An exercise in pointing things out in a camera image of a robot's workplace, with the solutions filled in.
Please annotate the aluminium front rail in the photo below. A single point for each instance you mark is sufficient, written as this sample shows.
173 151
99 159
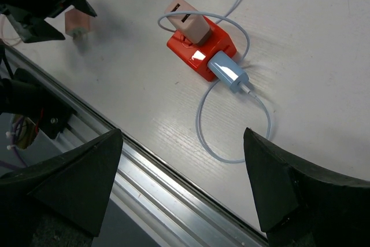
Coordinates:
145 190

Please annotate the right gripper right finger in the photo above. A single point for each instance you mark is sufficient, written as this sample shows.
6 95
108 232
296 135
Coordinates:
299 203

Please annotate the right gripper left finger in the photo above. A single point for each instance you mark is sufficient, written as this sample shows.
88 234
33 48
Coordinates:
61 201

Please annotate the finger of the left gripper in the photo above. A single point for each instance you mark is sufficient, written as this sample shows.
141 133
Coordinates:
84 6
36 30

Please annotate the red cube socket adapter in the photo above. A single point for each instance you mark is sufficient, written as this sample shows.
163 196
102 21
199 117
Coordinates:
197 57

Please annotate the light blue plug charger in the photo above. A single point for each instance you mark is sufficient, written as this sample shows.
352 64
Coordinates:
229 72

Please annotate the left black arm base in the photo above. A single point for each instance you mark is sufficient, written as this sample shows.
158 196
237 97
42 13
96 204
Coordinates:
25 95

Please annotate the pink plug charger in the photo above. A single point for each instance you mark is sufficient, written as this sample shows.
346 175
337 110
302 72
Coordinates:
193 26
77 23

